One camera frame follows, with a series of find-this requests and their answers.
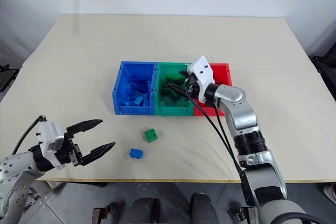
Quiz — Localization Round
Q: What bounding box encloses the black equipment stand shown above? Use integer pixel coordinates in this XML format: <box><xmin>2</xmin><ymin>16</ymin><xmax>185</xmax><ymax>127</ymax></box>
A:
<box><xmin>310</xmin><ymin>55</ymin><xmax>336</xmax><ymax>99</ymax></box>

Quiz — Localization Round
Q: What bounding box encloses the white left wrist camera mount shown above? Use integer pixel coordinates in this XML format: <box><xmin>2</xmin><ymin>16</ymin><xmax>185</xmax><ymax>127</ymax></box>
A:
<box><xmin>37</xmin><ymin>121</ymin><xmax>67</xmax><ymax>170</ymax></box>

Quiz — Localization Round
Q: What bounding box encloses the rusty metal bracket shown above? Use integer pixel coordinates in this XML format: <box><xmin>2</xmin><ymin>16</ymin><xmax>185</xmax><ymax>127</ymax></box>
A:
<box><xmin>229</xmin><ymin>206</ymin><xmax>257</xmax><ymax>224</ymax></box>
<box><xmin>92</xmin><ymin>201</ymin><xmax>119</xmax><ymax>224</ymax></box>

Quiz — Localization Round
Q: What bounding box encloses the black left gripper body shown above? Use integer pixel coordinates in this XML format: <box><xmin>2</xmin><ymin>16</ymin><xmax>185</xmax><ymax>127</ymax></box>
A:
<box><xmin>54</xmin><ymin>131</ymin><xmax>83</xmax><ymax>167</ymax></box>

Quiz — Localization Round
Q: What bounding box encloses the green plastic bin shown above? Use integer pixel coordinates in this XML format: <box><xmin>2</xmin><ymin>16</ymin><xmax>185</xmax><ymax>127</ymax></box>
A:
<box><xmin>154</xmin><ymin>62</ymin><xmax>195</xmax><ymax>116</ymax></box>

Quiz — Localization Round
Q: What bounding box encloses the red plastic bin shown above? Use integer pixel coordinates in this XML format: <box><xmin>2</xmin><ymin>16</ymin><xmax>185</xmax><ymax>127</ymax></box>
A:
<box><xmin>193</xmin><ymin>62</ymin><xmax>233</xmax><ymax>117</ymax></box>

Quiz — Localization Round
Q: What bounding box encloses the green studded toy block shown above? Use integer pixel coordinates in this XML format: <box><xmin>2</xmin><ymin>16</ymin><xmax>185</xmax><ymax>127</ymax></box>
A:
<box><xmin>143</xmin><ymin>127</ymin><xmax>159</xmax><ymax>144</ymax></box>

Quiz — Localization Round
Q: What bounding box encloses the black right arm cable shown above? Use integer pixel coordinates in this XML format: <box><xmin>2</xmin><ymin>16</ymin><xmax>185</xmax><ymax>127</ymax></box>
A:
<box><xmin>214</xmin><ymin>104</ymin><xmax>244</xmax><ymax>169</ymax></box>
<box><xmin>185</xmin><ymin>89</ymin><xmax>254</xmax><ymax>206</ymax></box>

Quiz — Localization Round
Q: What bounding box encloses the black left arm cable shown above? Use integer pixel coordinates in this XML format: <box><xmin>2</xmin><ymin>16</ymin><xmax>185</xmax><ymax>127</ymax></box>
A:
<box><xmin>11</xmin><ymin>115</ymin><xmax>47</xmax><ymax>155</ymax></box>

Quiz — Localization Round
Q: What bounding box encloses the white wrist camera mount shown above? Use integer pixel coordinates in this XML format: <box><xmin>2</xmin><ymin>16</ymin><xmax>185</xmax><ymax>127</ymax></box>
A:
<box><xmin>37</xmin><ymin>121</ymin><xmax>67</xmax><ymax>170</ymax></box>
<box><xmin>186</xmin><ymin>56</ymin><xmax>216</xmax><ymax>103</ymax></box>

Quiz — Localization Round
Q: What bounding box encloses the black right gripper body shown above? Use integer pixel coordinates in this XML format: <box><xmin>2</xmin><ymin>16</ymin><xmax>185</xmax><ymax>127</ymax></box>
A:
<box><xmin>184</xmin><ymin>72</ymin><xmax>201</xmax><ymax>99</ymax></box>

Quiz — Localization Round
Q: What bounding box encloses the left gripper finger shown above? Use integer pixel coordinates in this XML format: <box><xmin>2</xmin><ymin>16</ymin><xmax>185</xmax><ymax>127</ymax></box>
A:
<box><xmin>66</xmin><ymin>119</ymin><xmax>103</xmax><ymax>137</ymax></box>
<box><xmin>79</xmin><ymin>141</ymin><xmax>117</xmax><ymax>167</ymax></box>

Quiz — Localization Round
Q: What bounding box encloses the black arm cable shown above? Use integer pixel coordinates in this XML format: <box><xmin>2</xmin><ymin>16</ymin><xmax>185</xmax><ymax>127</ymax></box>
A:
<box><xmin>11</xmin><ymin>115</ymin><xmax>47</xmax><ymax>155</ymax></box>
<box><xmin>214</xmin><ymin>104</ymin><xmax>244</xmax><ymax>169</ymax></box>
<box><xmin>185</xmin><ymin>89</ymin><xmax>254</xmax><ymax>206</ymax></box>

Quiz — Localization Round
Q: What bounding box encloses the blue plastic bin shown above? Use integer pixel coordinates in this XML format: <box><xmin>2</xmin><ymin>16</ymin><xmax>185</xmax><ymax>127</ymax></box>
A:
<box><xmin>112</xmin><ymin>60</ymin><xmax>158</xmax><ymax>116</ymax></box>

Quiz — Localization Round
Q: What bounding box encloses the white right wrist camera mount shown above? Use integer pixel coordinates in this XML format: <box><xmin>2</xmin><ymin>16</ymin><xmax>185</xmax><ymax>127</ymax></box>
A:
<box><xmin>186</xmin><ymin>56</ymin><xmax>216</xmax><ymax>103</ymax></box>

